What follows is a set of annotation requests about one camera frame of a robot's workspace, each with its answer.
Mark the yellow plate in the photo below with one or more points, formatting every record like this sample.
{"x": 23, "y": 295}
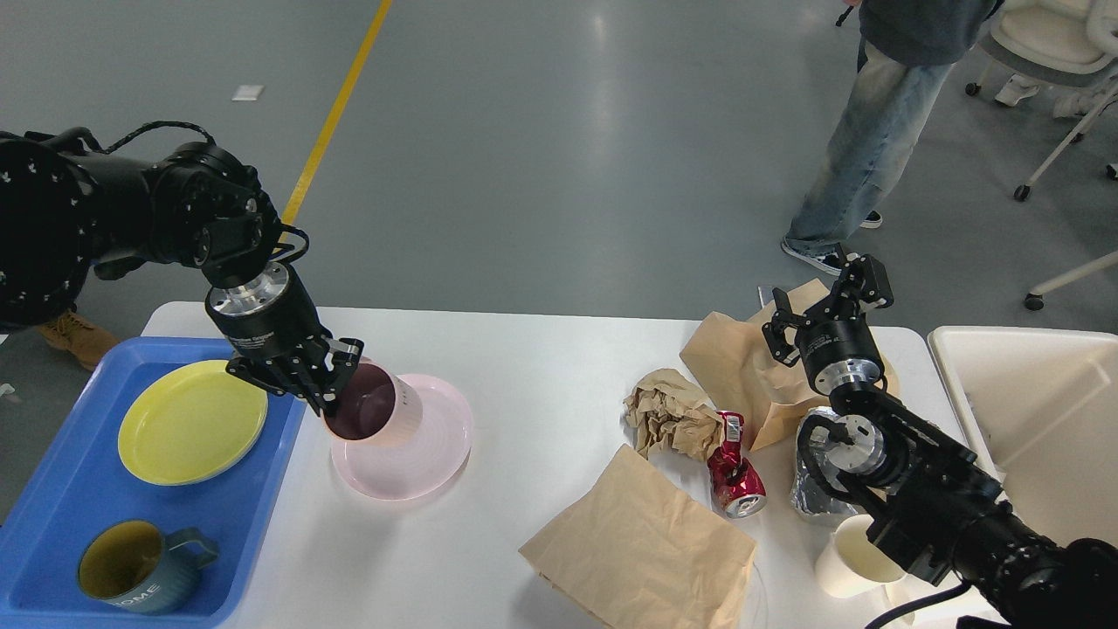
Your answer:
{"x": 190, "y": 425}

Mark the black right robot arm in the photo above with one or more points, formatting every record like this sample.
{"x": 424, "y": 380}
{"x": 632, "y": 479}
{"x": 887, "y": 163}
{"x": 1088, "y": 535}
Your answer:
{"x": 933, "y": 510}

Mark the teal mug yellow inside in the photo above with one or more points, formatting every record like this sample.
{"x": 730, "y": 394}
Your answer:
{"x": 134, "y": 566}

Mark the white paper scrap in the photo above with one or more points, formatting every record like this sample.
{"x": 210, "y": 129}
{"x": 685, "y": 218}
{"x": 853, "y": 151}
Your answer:
{"x": 247, "y": 93}

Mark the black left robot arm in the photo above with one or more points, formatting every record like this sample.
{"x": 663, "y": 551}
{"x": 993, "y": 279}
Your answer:
{"x": 73, "y": 207}

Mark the tan work boot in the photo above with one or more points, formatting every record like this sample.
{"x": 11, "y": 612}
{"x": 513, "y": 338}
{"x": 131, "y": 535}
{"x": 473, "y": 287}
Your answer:
{"x": 79, "y": 337}

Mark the white chair leg caster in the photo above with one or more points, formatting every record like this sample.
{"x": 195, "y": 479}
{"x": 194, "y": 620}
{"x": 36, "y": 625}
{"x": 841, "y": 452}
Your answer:
{"x": 1034, "y": 299}

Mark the silver foil wrapper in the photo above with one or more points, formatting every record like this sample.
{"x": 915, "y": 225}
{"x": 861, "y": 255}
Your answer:
{"x": 807, "y": 496}

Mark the pink plate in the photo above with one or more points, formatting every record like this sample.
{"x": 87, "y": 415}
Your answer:
{"x": 425, "y": 461}

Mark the white plastic bin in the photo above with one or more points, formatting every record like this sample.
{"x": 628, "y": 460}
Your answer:
{"x": 1039, "y": 407}

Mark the crushed red soda can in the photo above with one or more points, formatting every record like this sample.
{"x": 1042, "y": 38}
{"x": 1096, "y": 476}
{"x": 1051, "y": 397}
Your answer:
{"x": 737, "y": 489}

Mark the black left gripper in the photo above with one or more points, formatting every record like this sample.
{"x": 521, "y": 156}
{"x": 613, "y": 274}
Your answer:
{"x": 283, "y": 347}

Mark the person in jeans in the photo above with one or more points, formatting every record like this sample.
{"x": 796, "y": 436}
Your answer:
{"x": 906, "y": 51}

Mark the brown paper bag rear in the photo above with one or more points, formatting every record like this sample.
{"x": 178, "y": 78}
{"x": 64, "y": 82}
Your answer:
{"x": 731, "y": 361}

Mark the flat brown paper bag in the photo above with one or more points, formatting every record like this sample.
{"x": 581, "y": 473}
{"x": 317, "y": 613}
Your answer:
{"x": 637, "y": 552}

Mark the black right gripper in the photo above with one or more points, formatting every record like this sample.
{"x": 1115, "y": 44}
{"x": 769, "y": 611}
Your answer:
{"x": 838, "y": 347}

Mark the crumpled brown paper ball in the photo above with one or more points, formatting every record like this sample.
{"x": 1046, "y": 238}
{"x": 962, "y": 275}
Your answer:
{"x": 667, "y": 410}

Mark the pink mug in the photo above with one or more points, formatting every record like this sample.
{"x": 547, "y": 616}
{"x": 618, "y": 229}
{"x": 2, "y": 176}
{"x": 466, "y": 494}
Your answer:
{"x": 376, "y": 408}

